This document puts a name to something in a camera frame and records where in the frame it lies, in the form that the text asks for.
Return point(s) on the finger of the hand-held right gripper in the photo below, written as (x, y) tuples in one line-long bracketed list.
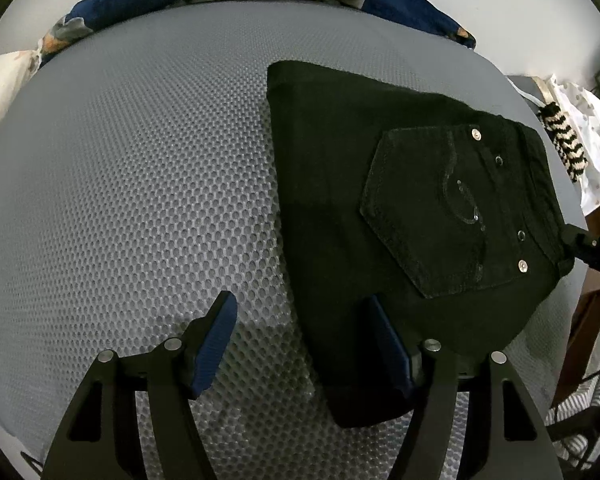
[(592, 250)]

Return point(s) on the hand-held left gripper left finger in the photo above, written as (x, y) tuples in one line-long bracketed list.
[(212, 347)]

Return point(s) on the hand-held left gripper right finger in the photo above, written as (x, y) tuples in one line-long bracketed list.
[(390, 345)]

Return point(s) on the black pants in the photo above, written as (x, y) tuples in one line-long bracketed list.
[(330, 185)]

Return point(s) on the brown wooden furniture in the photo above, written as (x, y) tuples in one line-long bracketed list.
[(592, 325)]

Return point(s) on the black and cream striped knit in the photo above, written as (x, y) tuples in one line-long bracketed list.
[(567, 142)]

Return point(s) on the white dotted cloth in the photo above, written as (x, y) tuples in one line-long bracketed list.
[(597, 125)]

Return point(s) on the grey striped cloth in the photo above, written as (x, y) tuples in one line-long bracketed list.
[(577, 410)]

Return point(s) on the grey honeycomb mesh mat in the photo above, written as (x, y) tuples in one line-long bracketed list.
[(130, 185)]

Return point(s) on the white floral cloth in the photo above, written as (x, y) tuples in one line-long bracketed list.
[(2, 85)]

